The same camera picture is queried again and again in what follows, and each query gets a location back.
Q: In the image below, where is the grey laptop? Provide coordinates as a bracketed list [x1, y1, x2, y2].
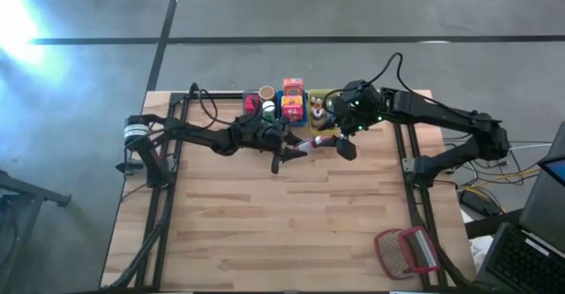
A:
[475, 124, 565, 294]

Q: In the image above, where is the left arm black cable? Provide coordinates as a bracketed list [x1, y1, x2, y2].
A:
[189, 82, 237, 127]

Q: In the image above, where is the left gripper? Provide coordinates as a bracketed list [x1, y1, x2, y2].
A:
[237, 116, 309, 176]

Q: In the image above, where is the black metal stand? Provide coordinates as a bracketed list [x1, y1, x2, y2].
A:
[0, 170, 72, 294]

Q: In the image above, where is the orange mini wheats box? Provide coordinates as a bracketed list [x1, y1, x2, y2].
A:
[282, 77, 305, 97]

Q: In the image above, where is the lit display screen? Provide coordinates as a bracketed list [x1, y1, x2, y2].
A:
[537, 154, 565, 188]

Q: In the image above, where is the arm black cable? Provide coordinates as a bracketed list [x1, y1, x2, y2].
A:
[324, 51, 478, 118]
[189, 82, 237, 127]

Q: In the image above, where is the yellow plastic bin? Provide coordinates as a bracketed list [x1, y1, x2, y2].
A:
[307, 88, 343, 138]

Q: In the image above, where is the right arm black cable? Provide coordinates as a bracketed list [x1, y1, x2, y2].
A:
[324, 51, 478, 118]

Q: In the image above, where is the blue plastic basket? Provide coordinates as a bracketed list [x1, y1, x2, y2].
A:
[275, 88, 309, 128]

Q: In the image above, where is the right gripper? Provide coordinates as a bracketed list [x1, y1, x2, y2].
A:
[317, 88, 386, 162]

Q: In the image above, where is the yellow floor cable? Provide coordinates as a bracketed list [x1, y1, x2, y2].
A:
[458, 168, 542, 190]

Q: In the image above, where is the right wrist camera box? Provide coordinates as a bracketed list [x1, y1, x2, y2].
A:
[340, 79, 370, 102]

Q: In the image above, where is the red smoked paprika tin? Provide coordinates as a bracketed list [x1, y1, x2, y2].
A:
[244, 93, 260, 115]

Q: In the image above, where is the black power brick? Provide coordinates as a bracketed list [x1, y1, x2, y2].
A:
[457, 186, 500, 218]

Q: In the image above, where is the white printed paper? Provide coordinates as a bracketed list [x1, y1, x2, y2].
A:
[467, 235, 498, 271]

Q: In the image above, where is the grey plastic bin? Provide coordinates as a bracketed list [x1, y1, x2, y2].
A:
[240, 87, 279, 130]

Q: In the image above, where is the red froot loops box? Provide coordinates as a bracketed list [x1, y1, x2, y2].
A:
[281, 103, 305, 124]

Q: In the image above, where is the black aluminium table frame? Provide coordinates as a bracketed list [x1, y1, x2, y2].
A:
[99, 81, 478, 294]

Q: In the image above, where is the white cable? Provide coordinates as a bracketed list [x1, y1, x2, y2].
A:
[507, 140, 553, 150]

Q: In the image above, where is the black floor cable bundle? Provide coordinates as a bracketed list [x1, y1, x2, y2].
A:
[443, 137, 531, 185]

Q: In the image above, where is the red rimmed mesh basket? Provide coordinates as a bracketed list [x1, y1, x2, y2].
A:
[373, 225, 441, 281]

